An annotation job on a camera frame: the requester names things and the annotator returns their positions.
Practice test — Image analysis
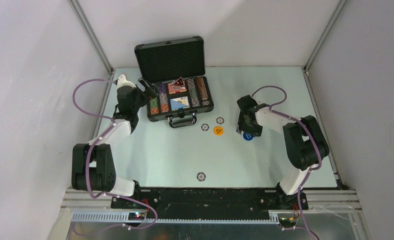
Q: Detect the red playing card box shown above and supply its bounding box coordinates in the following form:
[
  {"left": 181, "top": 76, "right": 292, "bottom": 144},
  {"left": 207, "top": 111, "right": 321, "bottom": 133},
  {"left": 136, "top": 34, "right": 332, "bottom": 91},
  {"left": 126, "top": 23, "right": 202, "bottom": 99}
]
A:
[{"left": 167, "top": 83, "right": 187, "bottom": 95}]

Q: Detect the triangular dealer button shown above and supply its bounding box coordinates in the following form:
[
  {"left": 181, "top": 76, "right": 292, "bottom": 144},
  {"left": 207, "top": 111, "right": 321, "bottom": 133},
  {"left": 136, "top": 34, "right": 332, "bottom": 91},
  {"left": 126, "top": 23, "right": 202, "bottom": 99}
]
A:
[{"left": 171, "top": 77, "right": 185, "bottom": 87}]

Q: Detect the black poker set case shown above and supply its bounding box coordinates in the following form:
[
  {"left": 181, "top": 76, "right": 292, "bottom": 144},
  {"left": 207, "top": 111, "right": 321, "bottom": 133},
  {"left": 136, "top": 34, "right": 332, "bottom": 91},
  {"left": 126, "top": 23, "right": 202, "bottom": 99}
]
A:
[{"left": 134, "top": 35, "right": 214, "bottom": 129}]

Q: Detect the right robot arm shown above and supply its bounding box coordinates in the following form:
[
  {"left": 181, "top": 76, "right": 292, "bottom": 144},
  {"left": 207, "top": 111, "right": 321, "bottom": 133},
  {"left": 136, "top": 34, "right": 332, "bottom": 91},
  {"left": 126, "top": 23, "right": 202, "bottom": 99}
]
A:
[{"left": 237, "top": 95, "right": 330, "bottom": 209}]

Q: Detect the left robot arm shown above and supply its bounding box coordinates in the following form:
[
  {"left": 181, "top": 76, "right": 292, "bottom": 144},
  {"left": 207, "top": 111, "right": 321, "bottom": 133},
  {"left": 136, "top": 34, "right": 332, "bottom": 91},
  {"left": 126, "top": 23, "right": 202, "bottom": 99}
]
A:
[{"left": 71, "top": 74, "right": 158, "bottom": 208}]

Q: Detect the blue round button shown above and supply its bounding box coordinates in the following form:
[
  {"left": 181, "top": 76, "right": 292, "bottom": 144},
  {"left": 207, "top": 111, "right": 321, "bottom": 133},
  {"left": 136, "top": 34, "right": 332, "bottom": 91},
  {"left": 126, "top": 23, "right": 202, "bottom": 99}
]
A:
[{"left": 242, "top": 132, "right": 254, "bottom": 141}]

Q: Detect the poker chip middle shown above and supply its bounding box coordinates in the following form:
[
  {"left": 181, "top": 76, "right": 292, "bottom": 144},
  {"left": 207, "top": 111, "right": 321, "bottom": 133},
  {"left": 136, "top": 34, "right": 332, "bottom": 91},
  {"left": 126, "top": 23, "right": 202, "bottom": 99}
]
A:
[{"left": 216, "top": 117, "right": 225, "bottom": 125}]

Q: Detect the orange round button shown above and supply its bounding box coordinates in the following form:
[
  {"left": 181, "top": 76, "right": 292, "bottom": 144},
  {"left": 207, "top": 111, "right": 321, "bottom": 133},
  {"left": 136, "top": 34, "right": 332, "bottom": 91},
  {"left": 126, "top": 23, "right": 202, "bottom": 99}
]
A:
[{"left": 213, "top": 126, "right": 224, "bottom": 136}]

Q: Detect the blue playing card box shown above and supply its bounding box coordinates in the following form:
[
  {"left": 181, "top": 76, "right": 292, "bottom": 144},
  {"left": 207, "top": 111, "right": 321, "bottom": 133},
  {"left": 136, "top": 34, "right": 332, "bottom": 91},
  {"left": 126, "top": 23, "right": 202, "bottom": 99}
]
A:
[{"left": 170, "top": 96, "right": 190, "bottom": 111}]

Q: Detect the poker chip near disc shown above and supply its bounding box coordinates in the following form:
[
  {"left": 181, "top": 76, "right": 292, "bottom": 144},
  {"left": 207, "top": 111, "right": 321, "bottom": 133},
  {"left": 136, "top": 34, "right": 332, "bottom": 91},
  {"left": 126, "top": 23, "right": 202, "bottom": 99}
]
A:
[{"left": 201, "top": 123, "right": 210, "bottom": 131}]

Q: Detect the poker chip front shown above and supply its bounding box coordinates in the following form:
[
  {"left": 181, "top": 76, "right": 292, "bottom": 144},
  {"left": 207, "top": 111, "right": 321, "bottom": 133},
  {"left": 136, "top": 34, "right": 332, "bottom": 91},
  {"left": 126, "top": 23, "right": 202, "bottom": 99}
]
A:
[{"left": 196, "top": 172, "right": 206, "bottom": 182}]

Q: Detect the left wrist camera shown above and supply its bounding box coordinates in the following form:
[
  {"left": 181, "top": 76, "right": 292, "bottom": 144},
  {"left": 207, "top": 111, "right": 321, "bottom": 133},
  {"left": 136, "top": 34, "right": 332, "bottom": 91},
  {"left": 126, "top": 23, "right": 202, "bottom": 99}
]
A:
[{"left": 116, "top": 73, "right": 136, "bottom": 89}]

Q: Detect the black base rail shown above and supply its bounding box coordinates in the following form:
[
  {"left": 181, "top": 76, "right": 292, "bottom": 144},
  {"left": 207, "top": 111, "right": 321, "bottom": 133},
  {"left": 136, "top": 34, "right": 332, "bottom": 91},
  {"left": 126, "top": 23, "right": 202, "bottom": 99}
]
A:
[{"left": 112, "top": 187, "right": 309, "bottom": 220}]

